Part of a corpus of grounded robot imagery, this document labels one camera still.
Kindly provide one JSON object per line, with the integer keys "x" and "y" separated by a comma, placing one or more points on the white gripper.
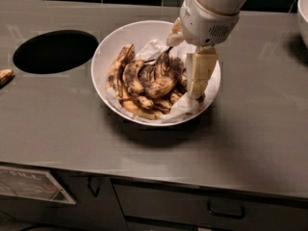
{"x": 202, "y": 23}

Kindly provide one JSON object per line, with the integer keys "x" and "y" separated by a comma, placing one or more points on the dark banana with long stem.
{"x": 160, "y": 78}

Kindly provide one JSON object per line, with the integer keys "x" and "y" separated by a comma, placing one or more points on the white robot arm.
{"x": 204, "y": 24}

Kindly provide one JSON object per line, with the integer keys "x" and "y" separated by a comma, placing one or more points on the spotted banana right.
{"x": 201, "y": 97}

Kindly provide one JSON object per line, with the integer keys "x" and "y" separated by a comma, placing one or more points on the spotted banana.
{"x": 201, "y": 97}
{"x": 133, "y": 86}
{"x": 123, "y": 58}

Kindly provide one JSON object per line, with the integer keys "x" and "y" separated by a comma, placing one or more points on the white bowl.
{"x": 148, "y": 37}

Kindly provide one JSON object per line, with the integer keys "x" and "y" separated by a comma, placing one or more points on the white paper bowl liner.
{"x": 165, "y": 103}

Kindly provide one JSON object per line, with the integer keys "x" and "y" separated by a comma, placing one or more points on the yellow banana bottom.
{"x": 135, "y": 110}

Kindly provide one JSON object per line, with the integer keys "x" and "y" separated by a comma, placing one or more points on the banana on counter left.
{"x": 5, "y": 76}

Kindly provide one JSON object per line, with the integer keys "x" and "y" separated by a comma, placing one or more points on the round black counter hole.
{"x": 55, "y": 52}

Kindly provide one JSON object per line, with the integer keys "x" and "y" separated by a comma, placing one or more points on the grey cabinet drawer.
{"x": 188, "y": 206}

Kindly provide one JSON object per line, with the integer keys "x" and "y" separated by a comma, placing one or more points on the framed sign on cabinet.
{"x": 38, "y": 184}

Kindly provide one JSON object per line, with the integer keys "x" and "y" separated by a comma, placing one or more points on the black cabinet door handle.
{"x": 94, "y": 184}

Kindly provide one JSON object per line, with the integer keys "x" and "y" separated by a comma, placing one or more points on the black drawer handle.
{"x": 226, "y": 209}

